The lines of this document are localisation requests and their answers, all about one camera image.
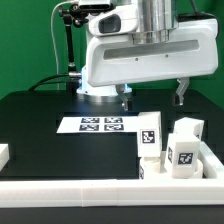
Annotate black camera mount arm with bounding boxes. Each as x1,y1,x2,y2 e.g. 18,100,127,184
59,4,88,74

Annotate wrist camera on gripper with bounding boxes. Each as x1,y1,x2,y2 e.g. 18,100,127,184
89,5,138,36

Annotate camera on mount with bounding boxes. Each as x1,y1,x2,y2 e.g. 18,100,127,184
78,0,113,12

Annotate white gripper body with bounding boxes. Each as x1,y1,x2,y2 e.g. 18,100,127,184
86,19,218,87

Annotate white U-shaped wall fence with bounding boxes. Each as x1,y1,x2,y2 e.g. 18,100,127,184
0,144,224,208

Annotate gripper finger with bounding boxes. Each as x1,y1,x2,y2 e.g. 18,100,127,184
173,77,190,106
115,84,129,111

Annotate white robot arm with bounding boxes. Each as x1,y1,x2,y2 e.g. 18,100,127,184
78,0,218,110

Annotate white marker sheet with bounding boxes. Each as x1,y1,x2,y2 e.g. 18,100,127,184
57,116,138,134

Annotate white round stool seat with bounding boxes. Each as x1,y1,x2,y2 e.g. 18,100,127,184
139,158,203,181

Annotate white cable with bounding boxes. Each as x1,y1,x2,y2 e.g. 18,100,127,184
50,0,78,91

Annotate black cables on table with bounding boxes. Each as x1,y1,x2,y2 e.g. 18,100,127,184
27,73,81,92

